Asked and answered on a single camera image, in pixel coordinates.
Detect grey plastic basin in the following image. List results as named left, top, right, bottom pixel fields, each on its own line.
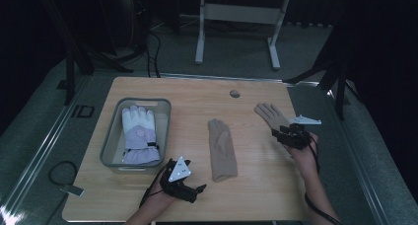
left=100, top=97, right=173, bottom=172

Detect grey flat plug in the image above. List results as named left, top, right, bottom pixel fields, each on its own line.
left=59, top=184, right=86, bottom=197

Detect black cable loop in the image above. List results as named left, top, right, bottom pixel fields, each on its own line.
left=48, top=160, right=79, bottom=187

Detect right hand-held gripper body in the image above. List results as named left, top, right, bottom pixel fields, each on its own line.
left=280, top=114, right=322, bottom=151

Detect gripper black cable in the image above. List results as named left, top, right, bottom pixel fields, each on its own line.
left=139, top=167, right=172, bottom=209
left=303, top=137, right=343, bottom=225

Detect person's left hand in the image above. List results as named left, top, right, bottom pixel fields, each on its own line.
left=148, top=177, right=177, bottom=208

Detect black floor cables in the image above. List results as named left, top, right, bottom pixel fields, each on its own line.
left=143, top=28, right=163, bottom=79

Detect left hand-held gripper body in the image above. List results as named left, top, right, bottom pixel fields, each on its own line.
left=159, top=156, right=199, bottom=204

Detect beige glove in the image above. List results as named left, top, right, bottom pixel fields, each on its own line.
left=253, top=102, right=292, bottom=134
left=207, top=117, right=239, bottom=183

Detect purple glove black strap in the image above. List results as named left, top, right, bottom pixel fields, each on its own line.
left=120, top=104, right=162, bottom=166

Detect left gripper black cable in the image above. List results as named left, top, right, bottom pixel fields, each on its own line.
left=139, top=167, right=172, bottom=209

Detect black metal stand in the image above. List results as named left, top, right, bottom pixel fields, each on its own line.
left=34, top=0, right=134, bottom=107
left=283, top=50, right=361, bottom=121

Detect white desk frame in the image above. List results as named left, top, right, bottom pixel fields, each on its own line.
left=194, top=0, right=293, bottom=71

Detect metal floor rail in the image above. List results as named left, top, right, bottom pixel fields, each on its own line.
left=326, top=88, right=393, bottom=225
left=160, top=72, right=320, bottom=87
left=0, top=75, right=93, bottom=219

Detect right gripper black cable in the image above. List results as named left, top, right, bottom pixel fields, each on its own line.
left=303, top=137, right=343, bottom=225

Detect person's right hand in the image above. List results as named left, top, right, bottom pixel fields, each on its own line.
left=287, top=133, right=319, bottom=184

